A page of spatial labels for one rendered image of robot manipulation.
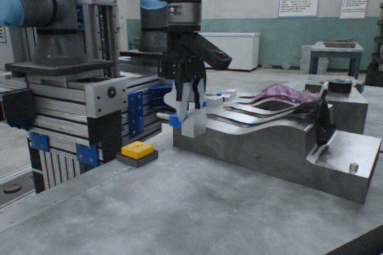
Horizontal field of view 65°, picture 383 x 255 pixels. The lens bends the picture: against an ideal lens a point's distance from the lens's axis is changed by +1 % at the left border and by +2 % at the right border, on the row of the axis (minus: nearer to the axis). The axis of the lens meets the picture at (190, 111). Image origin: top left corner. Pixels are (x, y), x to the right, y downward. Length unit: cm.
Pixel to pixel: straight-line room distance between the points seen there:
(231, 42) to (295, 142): 699
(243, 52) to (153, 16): 634
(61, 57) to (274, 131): 62
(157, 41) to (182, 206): 85
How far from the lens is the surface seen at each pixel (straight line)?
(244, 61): 758
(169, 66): 67
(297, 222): 62
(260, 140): 73
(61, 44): 95
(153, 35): 131
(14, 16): 84
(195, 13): 64
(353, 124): 111
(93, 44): 118
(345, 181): 71
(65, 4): 95
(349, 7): 812
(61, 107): 95
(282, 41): 823
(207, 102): 98
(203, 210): 62
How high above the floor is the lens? 115
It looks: 16 degrees down
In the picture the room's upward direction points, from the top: straight up
